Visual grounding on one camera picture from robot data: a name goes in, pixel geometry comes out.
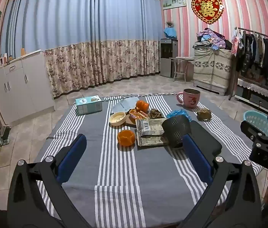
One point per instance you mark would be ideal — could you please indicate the low cabinet with lace cloth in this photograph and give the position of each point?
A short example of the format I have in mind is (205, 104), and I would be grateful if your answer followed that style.
(257, 87)

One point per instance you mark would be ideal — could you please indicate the teal tissue box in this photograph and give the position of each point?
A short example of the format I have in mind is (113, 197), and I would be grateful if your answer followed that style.
(88, 105)

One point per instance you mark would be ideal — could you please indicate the small potted plant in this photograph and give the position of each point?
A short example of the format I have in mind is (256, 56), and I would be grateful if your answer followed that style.
(170, 24)

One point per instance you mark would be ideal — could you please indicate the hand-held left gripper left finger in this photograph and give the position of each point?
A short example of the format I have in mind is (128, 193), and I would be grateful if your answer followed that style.
(74, 152)

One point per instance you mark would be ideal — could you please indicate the blue cloth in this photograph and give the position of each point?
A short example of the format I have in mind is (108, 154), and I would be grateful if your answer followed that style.
(170, 33)

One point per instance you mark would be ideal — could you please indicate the blue plastic bag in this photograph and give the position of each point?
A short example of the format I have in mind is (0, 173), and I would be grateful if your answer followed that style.
(178, 112)

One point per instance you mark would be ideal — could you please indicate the blue and floral curtain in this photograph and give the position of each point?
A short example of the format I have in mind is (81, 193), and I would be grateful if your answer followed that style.
(77, 28)

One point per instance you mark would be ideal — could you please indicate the silver green snack packet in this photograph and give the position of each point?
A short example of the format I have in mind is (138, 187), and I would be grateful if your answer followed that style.
(149, 129)

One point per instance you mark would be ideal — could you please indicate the red heart wall decoration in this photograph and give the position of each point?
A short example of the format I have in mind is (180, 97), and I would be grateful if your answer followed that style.
(207, 9)

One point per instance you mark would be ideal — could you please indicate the grey striped tablecloth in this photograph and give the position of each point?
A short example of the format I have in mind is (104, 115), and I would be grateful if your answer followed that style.
(124, 171)

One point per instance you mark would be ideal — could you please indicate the pink cup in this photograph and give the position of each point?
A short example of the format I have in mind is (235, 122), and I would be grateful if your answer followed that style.
(191, 99)

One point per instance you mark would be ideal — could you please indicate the cabinet under patterned cloth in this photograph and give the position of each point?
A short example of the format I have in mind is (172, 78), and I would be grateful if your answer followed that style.
(212, 71)

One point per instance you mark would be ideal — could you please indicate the pile of brown shells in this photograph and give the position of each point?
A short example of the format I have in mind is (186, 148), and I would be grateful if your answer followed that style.
(156, 114)

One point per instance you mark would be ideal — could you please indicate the landscape wall picture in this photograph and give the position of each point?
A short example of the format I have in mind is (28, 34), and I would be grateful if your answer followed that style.
(174, 2)

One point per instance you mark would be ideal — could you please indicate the orange fruit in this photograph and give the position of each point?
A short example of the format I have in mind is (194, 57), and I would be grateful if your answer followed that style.
(141, 106)
(126, 138)

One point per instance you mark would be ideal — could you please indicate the small cream bowl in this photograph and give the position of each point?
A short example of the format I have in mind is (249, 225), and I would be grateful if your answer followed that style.
(117, 118)

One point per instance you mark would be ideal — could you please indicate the white cabinet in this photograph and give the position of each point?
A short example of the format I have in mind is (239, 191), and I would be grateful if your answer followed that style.
(29, 87)

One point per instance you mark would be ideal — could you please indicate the black perforated plastic cup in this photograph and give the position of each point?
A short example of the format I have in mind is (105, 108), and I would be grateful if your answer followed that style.
(175, 129)

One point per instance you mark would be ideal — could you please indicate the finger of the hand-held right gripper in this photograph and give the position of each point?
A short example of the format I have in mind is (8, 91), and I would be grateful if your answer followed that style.
(250, 129)

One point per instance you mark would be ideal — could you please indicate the black notebook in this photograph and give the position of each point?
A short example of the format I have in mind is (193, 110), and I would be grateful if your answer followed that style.
(207, 137)

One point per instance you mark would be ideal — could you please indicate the water dispenser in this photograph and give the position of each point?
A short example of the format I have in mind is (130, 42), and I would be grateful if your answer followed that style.
(168, 57)

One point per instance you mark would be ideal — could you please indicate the metal clothes rack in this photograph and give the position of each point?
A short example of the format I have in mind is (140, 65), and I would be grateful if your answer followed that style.
(255, 32)

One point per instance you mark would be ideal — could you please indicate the small side table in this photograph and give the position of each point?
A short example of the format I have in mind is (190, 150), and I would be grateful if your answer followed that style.
(182, 59)

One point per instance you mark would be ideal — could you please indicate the white paper sheet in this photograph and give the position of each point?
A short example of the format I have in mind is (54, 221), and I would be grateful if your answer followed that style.
(124, 105)

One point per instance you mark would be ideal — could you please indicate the row of hanging clothes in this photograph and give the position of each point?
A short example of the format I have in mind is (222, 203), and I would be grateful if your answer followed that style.
(267, 54)

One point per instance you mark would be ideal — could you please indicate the pile of folded clothes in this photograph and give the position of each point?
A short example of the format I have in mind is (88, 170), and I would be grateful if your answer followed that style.
(210, 39)

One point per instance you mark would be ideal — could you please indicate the light blue plastic basket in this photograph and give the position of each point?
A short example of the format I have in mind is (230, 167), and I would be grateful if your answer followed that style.
(257, 121)

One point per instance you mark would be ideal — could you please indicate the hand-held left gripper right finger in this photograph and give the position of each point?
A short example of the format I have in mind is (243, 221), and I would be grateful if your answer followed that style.
(195, 154)

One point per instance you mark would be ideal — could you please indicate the brown wrapper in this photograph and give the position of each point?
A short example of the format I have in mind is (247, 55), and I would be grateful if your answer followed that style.
(203, 114)

